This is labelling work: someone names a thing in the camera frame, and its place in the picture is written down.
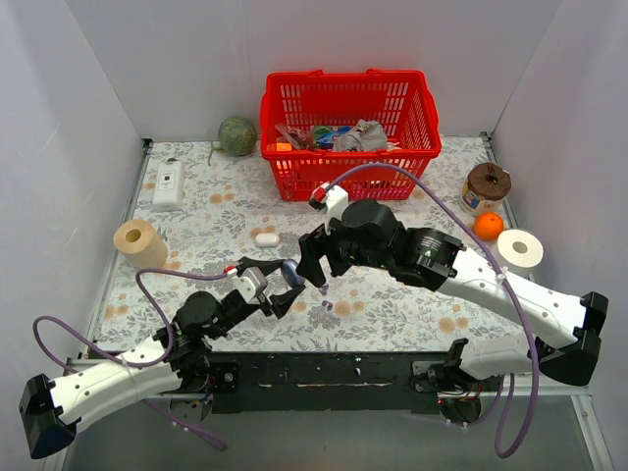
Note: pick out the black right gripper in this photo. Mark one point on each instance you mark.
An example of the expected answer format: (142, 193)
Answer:
(323, 253)

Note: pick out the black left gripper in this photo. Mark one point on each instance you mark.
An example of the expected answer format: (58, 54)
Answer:
(265, 298)

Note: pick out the purple earbud charging case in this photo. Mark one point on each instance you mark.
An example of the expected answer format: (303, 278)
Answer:
(290, 275)

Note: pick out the white earbud charging case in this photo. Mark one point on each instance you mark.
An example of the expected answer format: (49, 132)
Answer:
(267, 240)

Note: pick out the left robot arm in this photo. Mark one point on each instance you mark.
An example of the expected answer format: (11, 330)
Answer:
(174, 359)

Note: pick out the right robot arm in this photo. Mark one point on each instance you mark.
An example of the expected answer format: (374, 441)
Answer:
(561, 337)

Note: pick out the floral patterned table mat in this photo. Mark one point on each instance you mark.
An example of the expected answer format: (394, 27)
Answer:
(213, 210)

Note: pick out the red plastic shopping basket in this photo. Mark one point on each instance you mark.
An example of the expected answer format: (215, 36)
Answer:
(316, 126)

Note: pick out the crumpled grey bag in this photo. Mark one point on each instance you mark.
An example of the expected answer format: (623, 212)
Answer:
(365, 136)

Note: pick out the green melon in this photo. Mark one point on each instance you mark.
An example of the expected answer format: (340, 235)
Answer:
(237, 136)

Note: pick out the beige paper roll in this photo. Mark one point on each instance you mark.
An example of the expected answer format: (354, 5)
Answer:
(141, 245)

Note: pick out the white rectangular device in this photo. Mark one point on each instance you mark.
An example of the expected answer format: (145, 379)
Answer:
(168, 189)

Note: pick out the orange fruit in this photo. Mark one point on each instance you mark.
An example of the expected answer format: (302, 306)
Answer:
(488, 226)

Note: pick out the brown lidded jar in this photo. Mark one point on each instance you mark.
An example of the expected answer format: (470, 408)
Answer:
(484, 189)

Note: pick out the white toilet paper roll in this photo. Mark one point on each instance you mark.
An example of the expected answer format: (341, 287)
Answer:
(519, 251)

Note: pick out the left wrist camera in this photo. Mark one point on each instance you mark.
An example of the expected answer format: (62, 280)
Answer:
(250, 283)

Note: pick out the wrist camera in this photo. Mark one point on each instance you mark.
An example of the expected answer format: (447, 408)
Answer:
(331, 200)
(250, 283)

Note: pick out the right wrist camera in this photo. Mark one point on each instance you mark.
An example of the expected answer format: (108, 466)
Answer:
(331, 200)

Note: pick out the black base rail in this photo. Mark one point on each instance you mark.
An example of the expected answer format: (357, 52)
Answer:
(238, 382)

